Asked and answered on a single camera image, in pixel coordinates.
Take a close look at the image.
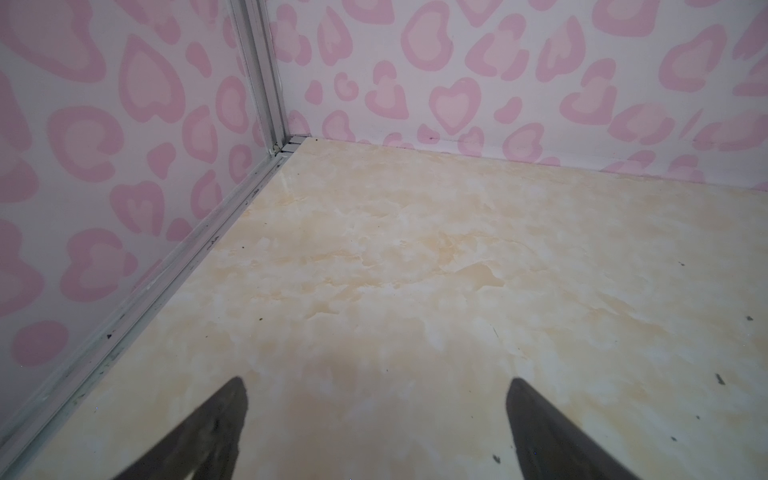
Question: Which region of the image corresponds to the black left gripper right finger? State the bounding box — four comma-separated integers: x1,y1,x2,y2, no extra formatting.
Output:
505,377,638,480

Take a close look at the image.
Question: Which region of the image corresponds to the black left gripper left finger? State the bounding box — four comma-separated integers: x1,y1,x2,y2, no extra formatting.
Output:
116,376,248,480

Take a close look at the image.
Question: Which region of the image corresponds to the aluminium frame rail left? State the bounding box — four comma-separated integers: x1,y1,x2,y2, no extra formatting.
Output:
1,1,288,479

